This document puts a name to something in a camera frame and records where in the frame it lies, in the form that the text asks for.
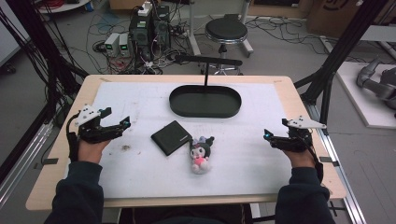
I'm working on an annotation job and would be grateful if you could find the black frame post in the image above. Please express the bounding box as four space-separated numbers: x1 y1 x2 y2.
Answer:
293 0 390 127
5 0 90 125

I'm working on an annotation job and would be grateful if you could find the black square box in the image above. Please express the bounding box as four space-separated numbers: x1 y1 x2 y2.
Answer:
150 119 193 157

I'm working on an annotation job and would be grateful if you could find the cardboard box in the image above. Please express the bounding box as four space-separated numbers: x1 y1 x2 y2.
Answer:
305 0 396 39

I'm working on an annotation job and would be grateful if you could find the black stand with oval tray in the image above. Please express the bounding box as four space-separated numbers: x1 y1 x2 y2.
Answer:
168 54 244 119

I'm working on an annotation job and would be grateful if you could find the white floor board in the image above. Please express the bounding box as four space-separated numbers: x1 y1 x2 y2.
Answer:
335 61 396 131

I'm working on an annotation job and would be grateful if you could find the white table mat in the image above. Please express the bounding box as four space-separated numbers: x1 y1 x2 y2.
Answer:
64 81 296 200

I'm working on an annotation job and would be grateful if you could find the person's left hand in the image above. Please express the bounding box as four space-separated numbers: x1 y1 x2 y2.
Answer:
77 138 112 165

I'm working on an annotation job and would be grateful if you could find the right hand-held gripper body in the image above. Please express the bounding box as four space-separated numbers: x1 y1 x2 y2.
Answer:
275 115 328 154

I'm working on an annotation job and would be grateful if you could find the black computer tower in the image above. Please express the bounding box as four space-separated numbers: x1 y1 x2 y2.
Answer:
151 5 172 52
128 12 154 63

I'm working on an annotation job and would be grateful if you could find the grey power supply unit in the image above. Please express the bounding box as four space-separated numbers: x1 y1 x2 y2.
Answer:
118 33 132 58
104 32 121 58

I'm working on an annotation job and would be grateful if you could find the aluminium rail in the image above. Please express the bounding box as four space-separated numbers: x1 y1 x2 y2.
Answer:
304 102 368 224
0 121 54 208

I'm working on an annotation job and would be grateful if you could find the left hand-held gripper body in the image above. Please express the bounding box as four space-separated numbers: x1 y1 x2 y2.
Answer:
74 105 114 145

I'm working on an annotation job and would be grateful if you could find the black round stool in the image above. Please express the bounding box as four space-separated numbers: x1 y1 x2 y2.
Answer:
204 17 255 77

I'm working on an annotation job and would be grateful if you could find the person's right hand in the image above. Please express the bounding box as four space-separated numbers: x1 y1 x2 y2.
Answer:
281 148 317 170

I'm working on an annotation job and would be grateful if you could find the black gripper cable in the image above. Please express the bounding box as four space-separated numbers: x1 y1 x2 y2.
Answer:
306 141 325 184
65 112 81 163

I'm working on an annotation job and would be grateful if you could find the white power strip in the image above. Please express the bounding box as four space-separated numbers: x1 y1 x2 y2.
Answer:
136 1 153 18

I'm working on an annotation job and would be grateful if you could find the black and pink plush doll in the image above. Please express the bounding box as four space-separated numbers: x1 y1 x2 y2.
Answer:
188 135 216 175

